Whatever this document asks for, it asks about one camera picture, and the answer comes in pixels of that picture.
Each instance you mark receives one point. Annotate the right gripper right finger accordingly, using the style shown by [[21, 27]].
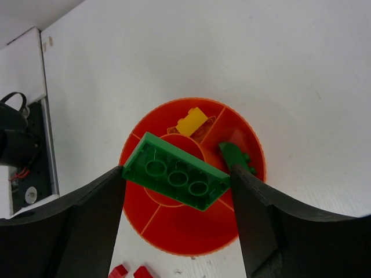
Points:
[[284, 237]]

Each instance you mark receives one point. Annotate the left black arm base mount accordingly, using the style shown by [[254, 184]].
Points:
[[28, 170]]

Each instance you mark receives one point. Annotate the orange round divided container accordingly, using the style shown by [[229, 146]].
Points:
[[167, 224]]

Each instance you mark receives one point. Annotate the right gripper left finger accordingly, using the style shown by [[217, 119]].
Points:
[[72, 236]]

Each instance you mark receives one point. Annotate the dark green curved lego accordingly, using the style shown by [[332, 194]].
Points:
[[232, 155]]

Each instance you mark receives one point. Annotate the yellow lego brick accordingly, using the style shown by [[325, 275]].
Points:
[[193, 121]]

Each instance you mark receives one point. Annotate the small red lego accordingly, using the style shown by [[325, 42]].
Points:
[[118, 272]]

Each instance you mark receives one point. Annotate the red sloped lego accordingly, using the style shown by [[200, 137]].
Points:
[[144, 272]]

